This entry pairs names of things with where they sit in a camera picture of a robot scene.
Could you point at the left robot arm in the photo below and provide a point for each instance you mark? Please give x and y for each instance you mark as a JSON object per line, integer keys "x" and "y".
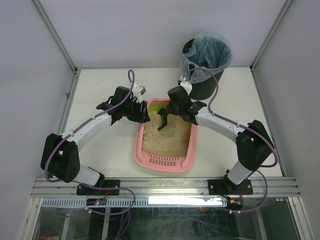
{"x": 60, "y": 156}

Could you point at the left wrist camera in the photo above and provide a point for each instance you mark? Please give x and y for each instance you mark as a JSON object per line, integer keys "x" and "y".
{"x": 138, "y": 91}

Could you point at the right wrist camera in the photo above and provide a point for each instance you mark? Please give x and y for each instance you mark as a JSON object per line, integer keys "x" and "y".
{"x": 184, "y": 84}

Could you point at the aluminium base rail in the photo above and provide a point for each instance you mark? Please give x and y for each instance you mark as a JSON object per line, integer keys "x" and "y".
{"x": 276, "y": 187}

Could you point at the blue plastic bin liner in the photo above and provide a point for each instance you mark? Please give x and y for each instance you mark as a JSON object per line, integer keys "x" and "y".
{"x": 209, "y": 54}

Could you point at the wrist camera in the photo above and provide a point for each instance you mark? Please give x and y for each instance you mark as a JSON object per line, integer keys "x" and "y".
{"x": 184, "y": 84}
{"x": 138, "y": 91}

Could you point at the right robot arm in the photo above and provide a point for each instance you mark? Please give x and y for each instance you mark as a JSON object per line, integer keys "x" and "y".
{"x": 253, "y": 144}

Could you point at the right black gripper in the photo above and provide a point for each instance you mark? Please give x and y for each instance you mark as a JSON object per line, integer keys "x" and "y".
{"x": 171, "y": 109}

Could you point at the beige cat litter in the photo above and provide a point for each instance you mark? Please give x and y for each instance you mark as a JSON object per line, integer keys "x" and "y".
{"x": 172, "y": 140}

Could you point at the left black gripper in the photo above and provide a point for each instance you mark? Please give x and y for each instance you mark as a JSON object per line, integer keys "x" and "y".
{"x": 141, "y": 111}

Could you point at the pink litter box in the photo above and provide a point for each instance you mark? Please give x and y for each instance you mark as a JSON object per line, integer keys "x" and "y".
{"x": 163, "y": 163}

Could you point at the black litter scoop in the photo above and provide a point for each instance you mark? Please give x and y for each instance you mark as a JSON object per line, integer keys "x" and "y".
{"x": 163, "y": 117}

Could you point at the black trash bin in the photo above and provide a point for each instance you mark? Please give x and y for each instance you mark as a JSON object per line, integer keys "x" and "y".
{"x": 202, "y": 90}

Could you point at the litter clump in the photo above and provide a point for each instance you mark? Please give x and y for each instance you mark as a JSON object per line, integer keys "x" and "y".
{"x": 147, "y": 137}

